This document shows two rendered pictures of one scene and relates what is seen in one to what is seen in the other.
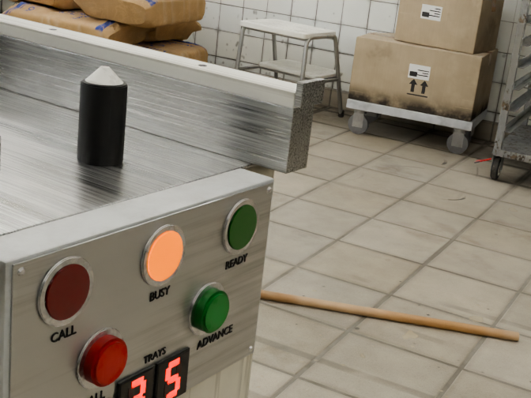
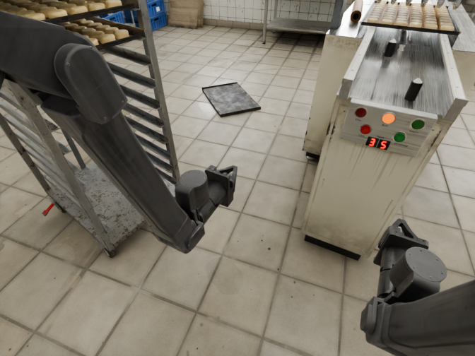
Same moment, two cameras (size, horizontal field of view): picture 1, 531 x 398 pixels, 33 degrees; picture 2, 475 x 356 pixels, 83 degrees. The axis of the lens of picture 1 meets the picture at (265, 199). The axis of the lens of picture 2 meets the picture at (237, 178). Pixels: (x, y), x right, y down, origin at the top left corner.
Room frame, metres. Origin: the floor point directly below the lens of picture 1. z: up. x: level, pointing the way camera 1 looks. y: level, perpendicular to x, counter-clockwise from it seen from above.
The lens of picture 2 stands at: (-0.02, -0.60, 1.23)
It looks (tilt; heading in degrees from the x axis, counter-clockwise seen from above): 43 degrees down; 83
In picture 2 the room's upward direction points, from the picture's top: straight up
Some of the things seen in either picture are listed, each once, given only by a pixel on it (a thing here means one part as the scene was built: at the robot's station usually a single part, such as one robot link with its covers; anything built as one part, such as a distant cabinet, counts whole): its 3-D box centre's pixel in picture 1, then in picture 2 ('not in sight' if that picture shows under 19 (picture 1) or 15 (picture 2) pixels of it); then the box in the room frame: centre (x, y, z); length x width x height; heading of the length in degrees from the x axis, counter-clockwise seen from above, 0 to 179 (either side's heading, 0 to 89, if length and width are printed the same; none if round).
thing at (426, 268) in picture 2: not in sight; (405, 297); (0.26, -0.45, 0.81); 0.12 x 0.09 x 0.12; 58
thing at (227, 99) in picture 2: not in sight; (230, 97); (0.19, 1.88, 0.01); 0.60 x 0.40 x 0.03; 105
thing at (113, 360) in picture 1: (102, 358); (365, 129); (0.47, 0.08, 0.76); 0.03 x 0.02 x 0.03; 147
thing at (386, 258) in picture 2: not in sight; (398, 263); (0.31, -0.38, 0.77); 0.07 x 0.07 x 0.10; 56
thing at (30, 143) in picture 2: not in sight; (47, 156); (-0.74, 0.41, 0.51); 0.64 x 0.03 x 0.03; 136
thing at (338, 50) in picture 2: not in sight; (381, 80); (1.26, 1.20, 0.42); 1.28 x 0.72 x 0.84; 57
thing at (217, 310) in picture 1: (208, 309); (399, 136); (0.56, 0.03, 0.76); 0.03 x 0.02 x 0.03; 147
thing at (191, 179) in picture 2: not in sight; (186, 207); (-0.08, -0.22, 0.81); 0.12 x 0.09 x 0.12; 55
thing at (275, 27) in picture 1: (291, 69); not in sight; (4.63, -0.06, 0.23); 0.45 x 0.45 x 0.46; 55
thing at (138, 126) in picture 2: not in sight; (124, 119); (-0.46, 0.69, 0.51); 0.64 x 0.03 x 0.03; 136
